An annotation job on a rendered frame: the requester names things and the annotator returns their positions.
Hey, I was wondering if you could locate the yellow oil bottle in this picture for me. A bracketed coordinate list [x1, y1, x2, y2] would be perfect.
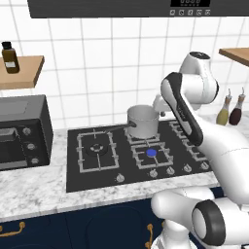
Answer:
[215, 89, 233, 126]

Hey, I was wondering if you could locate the black toaster oven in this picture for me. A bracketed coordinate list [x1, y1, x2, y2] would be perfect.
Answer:
[0, 94, 54, 172]

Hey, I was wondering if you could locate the navy cupboard door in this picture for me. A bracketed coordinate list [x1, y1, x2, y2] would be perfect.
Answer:
[0, 212, 69, 249]
[65, 197, 164, 249]

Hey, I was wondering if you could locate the brown bottle with white label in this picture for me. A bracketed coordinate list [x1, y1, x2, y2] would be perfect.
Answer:
[1, 41, 21, 75]

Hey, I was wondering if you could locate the gold cupboard handle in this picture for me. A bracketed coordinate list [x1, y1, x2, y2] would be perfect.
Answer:
[0, 221, 26, 236]
[144, 223, 156, 249]

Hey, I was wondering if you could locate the blue burner flame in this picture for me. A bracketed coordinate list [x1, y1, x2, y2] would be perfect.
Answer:
[145, 148, 158, 159]

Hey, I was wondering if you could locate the silver saucepan with black handle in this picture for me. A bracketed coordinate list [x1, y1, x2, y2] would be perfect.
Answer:
[96, 104, 160, 141]

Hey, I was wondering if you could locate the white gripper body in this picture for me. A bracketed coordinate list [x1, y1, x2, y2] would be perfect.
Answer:
[152, 93, 168, 114]

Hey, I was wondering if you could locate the black gas hob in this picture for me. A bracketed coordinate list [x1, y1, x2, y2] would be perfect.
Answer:
[65, 118, 222, 194]

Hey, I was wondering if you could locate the dark range hood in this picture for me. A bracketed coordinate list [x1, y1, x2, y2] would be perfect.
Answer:
[26, 0, 249, 19]

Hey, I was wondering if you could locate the dark red vinegar bottle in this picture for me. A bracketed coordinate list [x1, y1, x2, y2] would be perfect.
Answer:
[228, 87, 247, 126]

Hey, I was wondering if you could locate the wooden wall shelf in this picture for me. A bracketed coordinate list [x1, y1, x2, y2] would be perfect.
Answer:
[0, 54, 46, 90]
[218, 47, 249, 68]

